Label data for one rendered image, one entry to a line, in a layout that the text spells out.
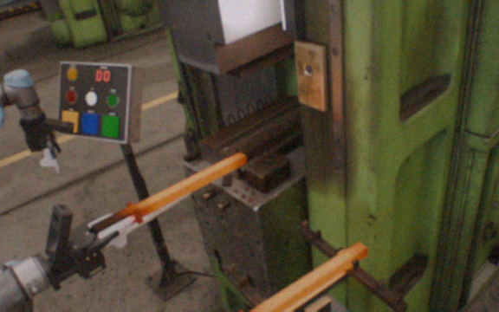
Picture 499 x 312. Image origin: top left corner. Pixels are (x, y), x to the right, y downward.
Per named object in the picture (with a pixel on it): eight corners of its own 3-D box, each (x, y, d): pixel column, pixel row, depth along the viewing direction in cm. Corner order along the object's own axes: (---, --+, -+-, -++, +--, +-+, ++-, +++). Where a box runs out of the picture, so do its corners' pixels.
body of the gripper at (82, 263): (95, 249, 102) (44, 277, 96) (84, 220, 97) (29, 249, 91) (110, 266, 97) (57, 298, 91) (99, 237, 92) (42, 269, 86)
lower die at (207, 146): (238, 179, 142) (234, 157, 137) (201, 158, 155) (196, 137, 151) (327, 124, 163) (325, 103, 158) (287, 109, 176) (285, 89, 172)
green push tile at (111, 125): (117, 137, 162) (118, 117, 161) (101, 135, 165) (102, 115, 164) (121, 137, 164) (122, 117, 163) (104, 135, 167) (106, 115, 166)
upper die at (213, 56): (219, 75, 122) (213, 42, 117) (178, 61, 136) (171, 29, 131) (321, 28, 143) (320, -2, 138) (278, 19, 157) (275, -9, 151)
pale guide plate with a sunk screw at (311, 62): (324, 112, 116) (320, 48, 106) (298, 102, 122) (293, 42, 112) (329, 108, 117) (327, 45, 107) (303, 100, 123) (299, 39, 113)
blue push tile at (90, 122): (96, 134, 166) (97, 114, 165) (81, 133, 169) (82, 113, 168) (99, 134, 168) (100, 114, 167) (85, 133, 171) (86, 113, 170)
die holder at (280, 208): (271, 308, 154) (255, 209, 129) (205, 254, 179) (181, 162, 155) (371, 222, 182) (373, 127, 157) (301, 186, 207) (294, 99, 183)
